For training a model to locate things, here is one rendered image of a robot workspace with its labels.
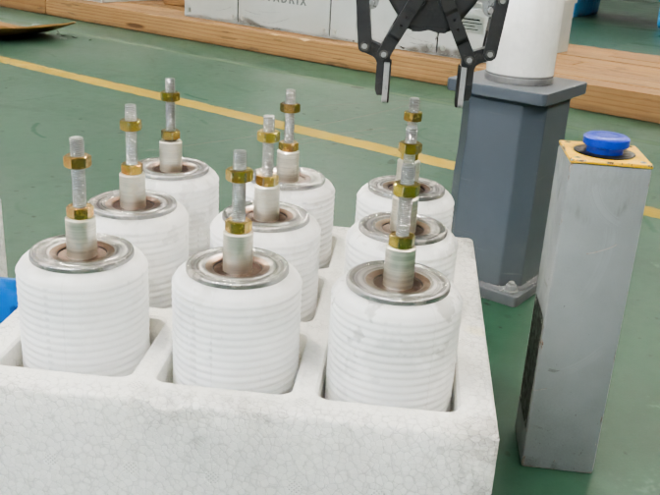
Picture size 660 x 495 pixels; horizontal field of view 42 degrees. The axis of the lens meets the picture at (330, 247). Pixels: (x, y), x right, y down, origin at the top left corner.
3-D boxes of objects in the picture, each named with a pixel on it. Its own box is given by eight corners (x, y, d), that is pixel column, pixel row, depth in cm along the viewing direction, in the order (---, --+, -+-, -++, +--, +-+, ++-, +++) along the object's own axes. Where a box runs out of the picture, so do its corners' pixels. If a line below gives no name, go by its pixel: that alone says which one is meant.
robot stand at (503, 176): (471, 253, 139) (494, 67, 128) (556, 278, 131) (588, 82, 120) (424, 279, 128) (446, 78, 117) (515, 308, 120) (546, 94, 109)
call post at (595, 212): (514, 427, 91) (558, 142, 80) (580, 434, 91) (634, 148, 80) (520, 467, 85) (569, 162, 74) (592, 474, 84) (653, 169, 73)
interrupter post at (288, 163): (284, 177, 87) (285, 145, 86) (303, 182, 86) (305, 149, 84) (270, 182, 85) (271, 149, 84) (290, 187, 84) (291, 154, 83)
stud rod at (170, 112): (177, 154, 85) (176, 79, 83) (166, 155, 85) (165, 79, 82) (174, 152, 86) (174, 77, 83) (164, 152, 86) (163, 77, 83)
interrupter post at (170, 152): (153, 173, 86) (153, 140, 85) (168, 167, 88) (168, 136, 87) (173, 177, 85) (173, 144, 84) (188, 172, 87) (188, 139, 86)
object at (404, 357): (294, 484, 69) (304, 277, 62) (378, 442, 75) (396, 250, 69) (378, 549, 62) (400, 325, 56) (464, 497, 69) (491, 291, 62)
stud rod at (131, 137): (129, 192, 74) (126, 105, 71) (125, 189, 75) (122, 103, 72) (139, 191, 75) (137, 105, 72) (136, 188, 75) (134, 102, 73)
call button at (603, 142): (577, 149, 79) (580, 128, 78) (621, 153, 78) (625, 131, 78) (583, 161, 75) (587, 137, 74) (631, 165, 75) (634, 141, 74)
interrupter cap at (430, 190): (387, 177, 89) (387, 170, 89) (456, 191, 86) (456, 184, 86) (354, 193, 83) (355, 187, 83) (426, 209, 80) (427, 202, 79)
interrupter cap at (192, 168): (116, 174, 85) (116, 167, 84) (164, 158, 91) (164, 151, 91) (178, 188, 82) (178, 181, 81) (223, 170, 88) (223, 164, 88)
